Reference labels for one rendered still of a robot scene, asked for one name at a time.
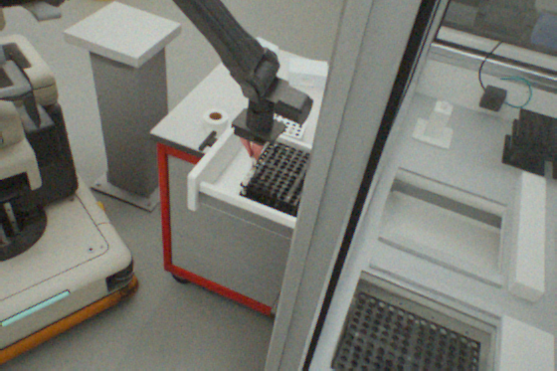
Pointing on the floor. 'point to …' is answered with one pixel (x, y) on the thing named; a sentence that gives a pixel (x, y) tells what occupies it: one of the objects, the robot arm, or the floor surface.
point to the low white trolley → (184, 229)
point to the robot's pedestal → (128, 95)
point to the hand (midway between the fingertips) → (255, 154)
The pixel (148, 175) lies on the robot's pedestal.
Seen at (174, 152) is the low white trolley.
